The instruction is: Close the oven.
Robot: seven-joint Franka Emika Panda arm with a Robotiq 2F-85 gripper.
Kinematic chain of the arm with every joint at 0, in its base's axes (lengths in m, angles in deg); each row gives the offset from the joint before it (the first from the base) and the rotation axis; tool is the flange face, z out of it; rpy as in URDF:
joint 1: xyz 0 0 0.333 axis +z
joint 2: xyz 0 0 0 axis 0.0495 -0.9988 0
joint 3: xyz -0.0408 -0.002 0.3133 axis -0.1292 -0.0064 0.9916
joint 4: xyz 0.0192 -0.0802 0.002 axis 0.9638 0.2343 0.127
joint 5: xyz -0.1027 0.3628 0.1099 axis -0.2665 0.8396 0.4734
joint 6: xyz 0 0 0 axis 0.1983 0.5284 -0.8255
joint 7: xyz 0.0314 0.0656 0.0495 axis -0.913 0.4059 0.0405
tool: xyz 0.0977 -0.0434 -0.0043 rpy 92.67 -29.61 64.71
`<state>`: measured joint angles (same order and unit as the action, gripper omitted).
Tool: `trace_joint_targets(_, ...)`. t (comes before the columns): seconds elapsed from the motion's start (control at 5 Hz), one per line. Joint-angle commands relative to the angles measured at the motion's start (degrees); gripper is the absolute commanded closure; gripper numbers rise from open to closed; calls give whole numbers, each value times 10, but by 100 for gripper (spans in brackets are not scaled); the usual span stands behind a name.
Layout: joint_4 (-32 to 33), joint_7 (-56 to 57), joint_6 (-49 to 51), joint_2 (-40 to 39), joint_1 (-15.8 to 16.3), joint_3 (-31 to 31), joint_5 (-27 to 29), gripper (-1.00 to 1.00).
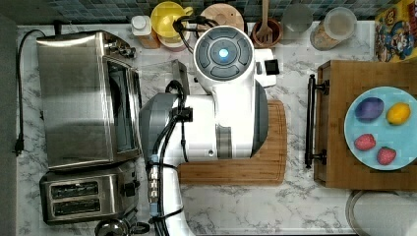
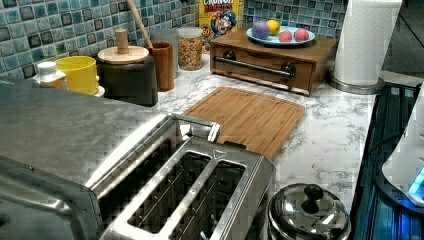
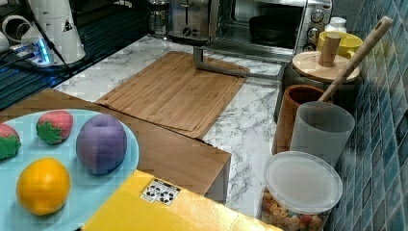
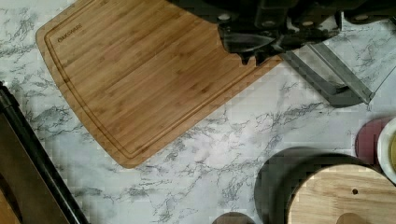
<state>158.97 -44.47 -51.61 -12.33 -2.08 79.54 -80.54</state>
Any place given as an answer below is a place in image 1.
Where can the stainless steel toaster oven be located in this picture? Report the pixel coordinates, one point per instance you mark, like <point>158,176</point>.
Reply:
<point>90,99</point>

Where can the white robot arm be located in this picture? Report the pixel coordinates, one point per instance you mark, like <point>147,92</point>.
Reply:
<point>228,121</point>

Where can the bamboo cutting board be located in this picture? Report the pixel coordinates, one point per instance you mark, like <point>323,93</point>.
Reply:
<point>265,168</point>

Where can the wooden fork spatula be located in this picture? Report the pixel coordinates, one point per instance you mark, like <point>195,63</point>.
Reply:
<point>265,23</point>

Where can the round wooden lid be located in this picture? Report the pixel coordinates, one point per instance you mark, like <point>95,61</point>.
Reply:
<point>224,15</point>

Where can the brown utensil holder bowl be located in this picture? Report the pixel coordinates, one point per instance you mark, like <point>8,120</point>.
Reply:
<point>276,30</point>

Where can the yellow cup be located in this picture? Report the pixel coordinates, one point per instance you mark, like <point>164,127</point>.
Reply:
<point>164,15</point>

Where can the white capped bottle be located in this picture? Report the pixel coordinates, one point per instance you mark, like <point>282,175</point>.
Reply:
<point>142,30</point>

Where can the stainless steel two-slot toaster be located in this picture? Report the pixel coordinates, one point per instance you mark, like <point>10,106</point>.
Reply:
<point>91,194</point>

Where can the red toy strawberry left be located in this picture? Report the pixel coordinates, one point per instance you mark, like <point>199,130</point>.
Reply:
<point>365,142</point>

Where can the red toy strawberry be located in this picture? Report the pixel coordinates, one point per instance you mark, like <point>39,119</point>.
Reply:
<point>365,142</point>
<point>386,155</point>

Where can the purple toy fruit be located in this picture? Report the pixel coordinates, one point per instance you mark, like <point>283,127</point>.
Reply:
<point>369,109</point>

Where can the clear plastic cereal jar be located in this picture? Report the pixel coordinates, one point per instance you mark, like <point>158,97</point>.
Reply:
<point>338,25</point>

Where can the red toy strawberry right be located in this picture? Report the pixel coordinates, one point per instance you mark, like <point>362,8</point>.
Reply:
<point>386,155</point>

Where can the yellow toy lemon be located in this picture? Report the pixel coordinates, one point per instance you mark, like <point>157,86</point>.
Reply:
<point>398,114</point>

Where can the light blue plate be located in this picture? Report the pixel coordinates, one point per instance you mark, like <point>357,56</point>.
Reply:
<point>401,138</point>

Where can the colourful cereal box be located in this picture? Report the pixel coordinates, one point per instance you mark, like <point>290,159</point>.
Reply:
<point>396,33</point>

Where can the wooden tray with black handle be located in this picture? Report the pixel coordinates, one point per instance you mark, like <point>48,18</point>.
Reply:
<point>331,92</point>

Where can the dark kettle with handle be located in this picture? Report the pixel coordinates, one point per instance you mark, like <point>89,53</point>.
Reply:
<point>119,227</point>

